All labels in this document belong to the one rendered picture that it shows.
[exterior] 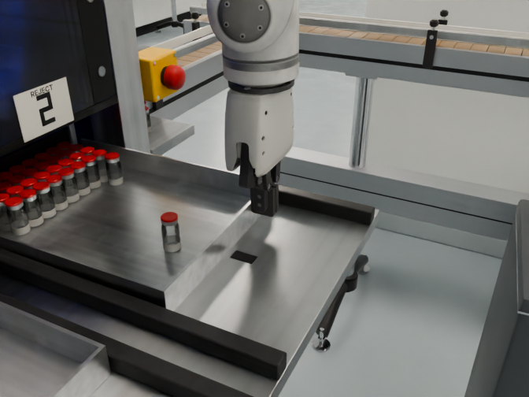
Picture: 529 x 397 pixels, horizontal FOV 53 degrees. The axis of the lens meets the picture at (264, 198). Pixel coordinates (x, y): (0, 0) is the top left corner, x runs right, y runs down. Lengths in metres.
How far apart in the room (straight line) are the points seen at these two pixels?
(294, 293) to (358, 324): 1.28
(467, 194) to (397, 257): 0.71
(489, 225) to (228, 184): 0.96
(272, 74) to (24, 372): 0.37
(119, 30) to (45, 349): 0.46
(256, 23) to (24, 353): 0.37
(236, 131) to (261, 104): 0.04
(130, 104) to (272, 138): 0.32
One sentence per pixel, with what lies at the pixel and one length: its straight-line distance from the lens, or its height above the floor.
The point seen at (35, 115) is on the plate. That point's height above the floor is 1.02.
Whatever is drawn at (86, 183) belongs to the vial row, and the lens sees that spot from 0.79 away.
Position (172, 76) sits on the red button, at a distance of 0.88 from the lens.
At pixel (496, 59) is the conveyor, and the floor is 0.92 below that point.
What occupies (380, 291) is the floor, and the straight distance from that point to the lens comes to 2.00.
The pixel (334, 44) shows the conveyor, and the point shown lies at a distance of 1.46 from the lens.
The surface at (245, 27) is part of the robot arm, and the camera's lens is 0.48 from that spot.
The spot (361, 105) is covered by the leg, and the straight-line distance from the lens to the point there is 1.52.
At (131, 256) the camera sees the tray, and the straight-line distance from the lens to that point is 0.65.
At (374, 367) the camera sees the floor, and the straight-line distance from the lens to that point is 1.73.
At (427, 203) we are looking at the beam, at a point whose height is 0.50.
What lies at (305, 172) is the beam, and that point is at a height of 0.51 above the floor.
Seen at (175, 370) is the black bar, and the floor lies 0.90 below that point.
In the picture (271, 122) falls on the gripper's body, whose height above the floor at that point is 1.04.
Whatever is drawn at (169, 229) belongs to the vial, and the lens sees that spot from 0.63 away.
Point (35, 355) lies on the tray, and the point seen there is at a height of 0.88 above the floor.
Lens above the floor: 1.26
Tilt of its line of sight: 30 degrees down
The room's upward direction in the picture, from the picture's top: straight up
